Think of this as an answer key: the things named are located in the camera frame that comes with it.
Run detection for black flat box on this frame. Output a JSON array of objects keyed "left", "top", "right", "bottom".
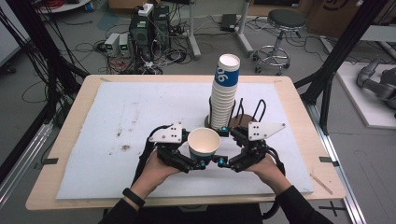
[{"left": 219, "top": 13, "right": 237, "bottom": 33}]

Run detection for white stand leg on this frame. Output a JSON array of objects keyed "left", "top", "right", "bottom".
[
  {"left": 234, "top": 0, "right": 255, "bottom": 57},
  {"left": 186, "top": 0, "right": 203, "bottom": 60}
]

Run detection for brown cup holder black wires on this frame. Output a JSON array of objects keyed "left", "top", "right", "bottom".
[{"left": 204, "top": 98, "right": 267, "bottom": 132}]

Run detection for black round stool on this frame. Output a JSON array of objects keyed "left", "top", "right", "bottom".
[{"left": 252, "top": 8, "right": 307, "bottom": 77}]

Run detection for stack of white paper cups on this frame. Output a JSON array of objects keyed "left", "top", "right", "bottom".
[{"left": 210, "top": 53, "right": 241, "bottom": 131}]

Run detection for single blue-banded paper cup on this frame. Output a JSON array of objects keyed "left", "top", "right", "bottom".
[{"left": 187, "top": 127, "right": 222, "bottom": 166}]

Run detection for white power adapter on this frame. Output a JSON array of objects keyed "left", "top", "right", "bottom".
[{"left": 137, "top": 3, "right": 155, "bottom": 18}]

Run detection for thin wooden stick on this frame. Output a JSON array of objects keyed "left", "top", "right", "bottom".
[{"left": 309, "top": 173, "right": 333, "bottom": 196}]

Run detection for right hand-held gripper black cable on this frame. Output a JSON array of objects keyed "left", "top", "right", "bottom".
[{"left": 261, "top": 145, "right": 287, "bottom": 220}]

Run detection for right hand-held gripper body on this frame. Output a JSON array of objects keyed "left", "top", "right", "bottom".
[{"left": 228, "top": 121, "right": 287, "bottom": 174}]

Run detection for tangle of floor cables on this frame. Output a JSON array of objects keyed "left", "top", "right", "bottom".
[{"left": 92, "top": 40, "right": 194, "bottom": 76}]

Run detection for aluminium rail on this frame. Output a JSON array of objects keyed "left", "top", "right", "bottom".
[
  {"left": 304, "top": 102, "right": 367, "bottom": 224},
  {"left": 0, "top": 119, "right": 54, "bottom": 206}
]

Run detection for person's right hand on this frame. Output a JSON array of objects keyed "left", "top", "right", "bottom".
[{"left": 246, "top": 153, "right": 292, "bottom": 196}]

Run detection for black wristband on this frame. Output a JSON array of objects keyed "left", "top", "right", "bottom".
[{"left": 121, "top": 187, "right": 147, "bottom": 208}]

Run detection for brown cardboard box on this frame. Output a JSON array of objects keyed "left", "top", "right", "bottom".
[{"left": 306, "top": 0, "right": 375, "bottom": 39}]

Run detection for grey bench power supply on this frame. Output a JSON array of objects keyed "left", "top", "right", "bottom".
[
  {"left": 104, "top": 32, "right": 120, "bottom": 58},
  {"left": 118, "top": 33, "right": 132, "bottom": 58}
]

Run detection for person's left hand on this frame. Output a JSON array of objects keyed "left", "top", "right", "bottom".
[{"left": 130, "top": 150, "right": 181, "bottom": 200}]

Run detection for left hand-held gripper black cable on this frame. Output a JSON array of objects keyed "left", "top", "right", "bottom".
[{"left": 132, "top": 124, "right": 172, "bottom": 188}]

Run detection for black metal frame post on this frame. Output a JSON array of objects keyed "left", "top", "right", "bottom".
[{"left": 293, "top": 0, "right": 389, "bottom": 134}]

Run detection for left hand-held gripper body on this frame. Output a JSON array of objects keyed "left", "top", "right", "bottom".
[{"left": 146, "top": 122, "right": 195, "bottom": 175}]

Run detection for hand-held gripper black cable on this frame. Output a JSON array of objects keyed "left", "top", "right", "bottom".
[
  {"left": 261, "top": 145, "right": 287, "bottom": 220},
  {"left": 132, "top": 124, "right": 172, "bottom": 188}
]

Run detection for black frame with cable bundle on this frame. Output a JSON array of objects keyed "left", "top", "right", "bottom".
[{"left": 0, "top": 0, "right": 90, "bottom": 125}]

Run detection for black computer tower green label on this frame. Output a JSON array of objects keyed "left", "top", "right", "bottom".
[{"left": 128, "top": 12, "right": 155, "bottom": 62}]

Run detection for white floor platform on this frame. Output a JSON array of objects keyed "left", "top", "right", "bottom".
[{"left": 335, "top": 61, "right": 396, "bottom": 130}]

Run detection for round white table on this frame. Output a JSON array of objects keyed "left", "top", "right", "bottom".
[{"left": 36, "top": 0, "right": 92, "bottom": 14}]

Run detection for white table mat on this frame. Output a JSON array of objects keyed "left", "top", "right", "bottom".
[{"left": 55, "top": 81, "right": 315, "bottom": 200}]

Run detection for black tape cross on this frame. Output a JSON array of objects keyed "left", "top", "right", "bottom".
[{"left": 318, "top": 200, "right": 347, "bottom": 217}]

